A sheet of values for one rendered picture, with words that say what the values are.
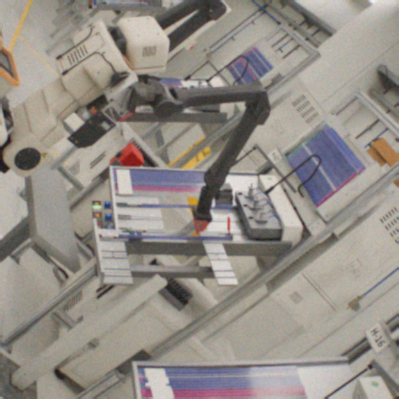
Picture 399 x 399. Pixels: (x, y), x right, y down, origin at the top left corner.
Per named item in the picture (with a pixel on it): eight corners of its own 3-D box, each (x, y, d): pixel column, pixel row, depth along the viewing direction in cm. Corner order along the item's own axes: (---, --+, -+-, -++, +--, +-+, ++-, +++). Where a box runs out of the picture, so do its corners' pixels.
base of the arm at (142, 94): (126, 74, 240) (136, 92, 232) (149, 75, 244) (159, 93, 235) (120, 94, 245) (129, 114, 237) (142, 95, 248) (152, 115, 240)
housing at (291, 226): (279, 256, 297) (284, 225, 291) (254, 201, 340) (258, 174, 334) (297, 256, 298) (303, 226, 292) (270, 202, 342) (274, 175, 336)
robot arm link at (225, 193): (207, 167, 285) (214, 183, 279) (232, 168, 290) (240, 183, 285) (197, 190, 293) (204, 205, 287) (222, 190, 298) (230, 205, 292)
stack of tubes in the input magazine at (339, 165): (315, 207, 291) (365, 166, 286) (284, 156, 336) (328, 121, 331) (330, 225, 296) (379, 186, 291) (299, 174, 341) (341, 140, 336)
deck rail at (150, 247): (116, 254, 283) (117, 240, 281) (116, 251, 285) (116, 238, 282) (289, 256, 295) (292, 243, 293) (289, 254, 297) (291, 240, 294)
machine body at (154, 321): (49, 375, 307) (150, 302, 296) (51, 290, 369) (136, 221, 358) (143, 443, 335) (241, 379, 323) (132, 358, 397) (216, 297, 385)
